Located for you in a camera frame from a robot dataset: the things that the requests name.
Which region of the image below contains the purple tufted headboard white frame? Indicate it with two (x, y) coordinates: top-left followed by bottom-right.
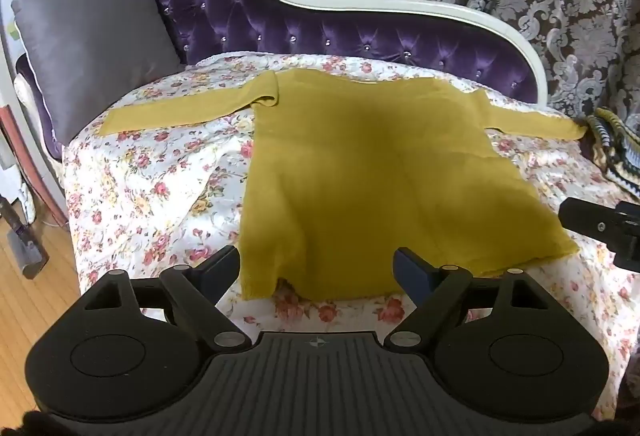
(18, 0), (548, 145)

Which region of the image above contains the striped crochet blanket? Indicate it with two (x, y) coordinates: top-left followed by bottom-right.
(580, 107), (640, 198)

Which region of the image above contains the grey satin pillow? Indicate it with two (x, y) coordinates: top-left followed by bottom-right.
(11, 0), (181, 145)

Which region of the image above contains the mustard yellow knit sweater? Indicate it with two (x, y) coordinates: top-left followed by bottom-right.
(101, 69), (582, 301)

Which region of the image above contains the floral bedspread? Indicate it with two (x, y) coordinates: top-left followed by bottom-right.
(62, 52), (639, 420)

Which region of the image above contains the grey vacuum cleaner head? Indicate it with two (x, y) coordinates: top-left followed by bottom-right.
(1, 197), (49, 280)

